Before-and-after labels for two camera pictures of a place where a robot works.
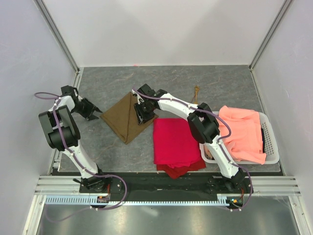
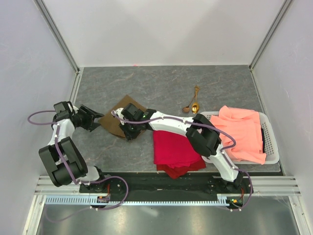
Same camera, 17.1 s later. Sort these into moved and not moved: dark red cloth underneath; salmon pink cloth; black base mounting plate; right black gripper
Moved: right black gripper
Not moved: dark red cloth underneath; black base mounting plate; salmon pink cloth
